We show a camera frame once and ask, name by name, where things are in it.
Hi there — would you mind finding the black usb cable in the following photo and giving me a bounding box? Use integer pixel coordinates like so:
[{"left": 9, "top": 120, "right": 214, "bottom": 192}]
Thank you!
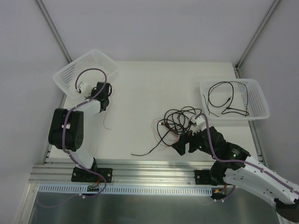
[
  {"left": 221, "top": 81, "right": 250, "bottom": 117},
  {"left": 155, "top": 106, "right": 203, "bottom": 150}
]

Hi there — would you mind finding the thin black wire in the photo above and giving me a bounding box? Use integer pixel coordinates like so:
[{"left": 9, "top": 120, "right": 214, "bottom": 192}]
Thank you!
[{"left": 202, "top": 81, "right": 234, "bottom": 115}]

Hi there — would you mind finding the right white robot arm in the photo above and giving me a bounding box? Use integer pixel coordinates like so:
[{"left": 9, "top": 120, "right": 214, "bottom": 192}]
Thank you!
[{"left": 172, "top": 126, "right": 299, "bottom": 223}]

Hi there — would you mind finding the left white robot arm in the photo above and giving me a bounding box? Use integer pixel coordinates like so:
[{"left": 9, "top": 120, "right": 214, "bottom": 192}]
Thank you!
[{"left": 48, "top": 82, "right": 112, "bottom": 182}]

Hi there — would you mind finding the left white plastic basket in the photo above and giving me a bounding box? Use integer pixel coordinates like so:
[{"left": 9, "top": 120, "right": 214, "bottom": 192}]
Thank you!
[{"left": 53, "top": 49, "right": 118, "bottom": 102}]

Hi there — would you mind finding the white plastic basket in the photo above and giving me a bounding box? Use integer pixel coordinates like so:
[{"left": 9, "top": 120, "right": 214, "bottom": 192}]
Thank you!
[
  {"left": 199, "top": 79, "right": 270, "bottom": 121},
  {"left": 53, "top": 49, "right": 118, "bottom": 102}
]

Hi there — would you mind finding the right white plastic basket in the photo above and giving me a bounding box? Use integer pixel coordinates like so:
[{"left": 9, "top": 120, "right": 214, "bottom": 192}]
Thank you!
[{"left": 199, "top": 79, "right": 270, "bottom": 121}]

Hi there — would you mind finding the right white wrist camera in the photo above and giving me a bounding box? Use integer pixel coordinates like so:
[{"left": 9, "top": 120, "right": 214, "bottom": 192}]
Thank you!
[{"left": 189, "top": 115, "right": 205, "bottom": 135}]

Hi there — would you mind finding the thick black cable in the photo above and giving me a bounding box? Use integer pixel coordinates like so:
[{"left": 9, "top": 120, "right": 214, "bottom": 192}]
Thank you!
[{"left": 130, "top": 130, "right": 173, "bottom": 156}]

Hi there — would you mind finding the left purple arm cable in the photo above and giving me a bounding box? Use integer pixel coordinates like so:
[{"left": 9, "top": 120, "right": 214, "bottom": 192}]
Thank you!
[{"left": 62, "top": 68, "right": 108, "bottom": 199}]

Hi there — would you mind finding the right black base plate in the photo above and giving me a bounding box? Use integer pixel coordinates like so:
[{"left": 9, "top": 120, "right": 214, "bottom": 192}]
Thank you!
[{"left": 194, "top": 170, "right": 225, "bottom": 186}]

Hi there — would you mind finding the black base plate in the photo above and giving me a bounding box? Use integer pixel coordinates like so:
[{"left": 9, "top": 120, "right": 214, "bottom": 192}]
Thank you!
[
  {"left": 194, "top": 170, "right": 225, "bottom": 186},
  {"left": 71, "top": 167, "right": 113, "bottom": 183}
]

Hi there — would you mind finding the white slotted cable duct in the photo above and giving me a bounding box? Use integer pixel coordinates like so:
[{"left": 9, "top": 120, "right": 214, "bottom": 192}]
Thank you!
[{"left": 38, "top": 184, "right": 212, "bottom": 196}]

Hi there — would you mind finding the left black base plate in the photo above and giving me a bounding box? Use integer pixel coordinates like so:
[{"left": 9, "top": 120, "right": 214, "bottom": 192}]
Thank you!
[{"left": 71, "top": 167, "right": 113, "bottom": 183}]

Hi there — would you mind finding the left aluminium frame post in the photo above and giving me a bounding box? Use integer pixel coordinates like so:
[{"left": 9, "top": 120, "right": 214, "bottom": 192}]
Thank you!
[{"left": 34, "top": 0, "right": 72, "bottom": 63}]

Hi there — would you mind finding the aluminium frame post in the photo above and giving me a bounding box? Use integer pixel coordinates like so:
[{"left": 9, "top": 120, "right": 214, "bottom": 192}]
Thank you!
[
  {"left": 34, "top": 0, "right": 72, "bottom": 63},
  {"left": 235, "top": 0, "right": 282, "bottom": 71}
]

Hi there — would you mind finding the aluminium mounting rail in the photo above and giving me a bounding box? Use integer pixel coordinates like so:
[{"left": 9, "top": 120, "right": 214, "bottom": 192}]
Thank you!
[{"left": 29, "top": 158, "right": 213, "bottom": 187}]

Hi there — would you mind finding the right aluminium frame post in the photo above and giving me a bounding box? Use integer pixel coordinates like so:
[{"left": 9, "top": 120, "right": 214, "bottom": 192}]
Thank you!
[{"left": 235, "top": 0, "right": 282, "bottom": 71}]

